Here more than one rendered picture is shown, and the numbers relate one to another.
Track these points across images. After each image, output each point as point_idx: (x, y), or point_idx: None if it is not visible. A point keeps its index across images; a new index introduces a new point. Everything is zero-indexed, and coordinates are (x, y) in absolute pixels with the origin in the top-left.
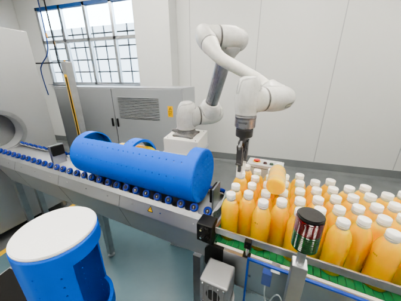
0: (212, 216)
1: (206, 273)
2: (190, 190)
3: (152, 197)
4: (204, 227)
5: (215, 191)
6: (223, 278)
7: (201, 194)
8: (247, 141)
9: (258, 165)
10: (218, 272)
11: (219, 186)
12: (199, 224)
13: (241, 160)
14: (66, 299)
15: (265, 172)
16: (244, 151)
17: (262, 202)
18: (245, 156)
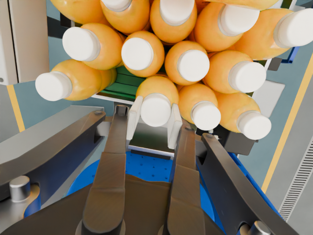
0: (229, 135)
1: (263, 112)
2: (209, 200)
3: None
4: (255, 141)
5: (161, 145)
6: (270, 91)
7: (162, 165)
8: (117, 232)
9: (1, 37)
10: (262, 98)
11: (138, 141)
12: (250, 151)
13: (227, 154)
14: (278, 212)
15: (19, 8)
16: (176, 163)
17: (312, 30)
18: (126, 126)
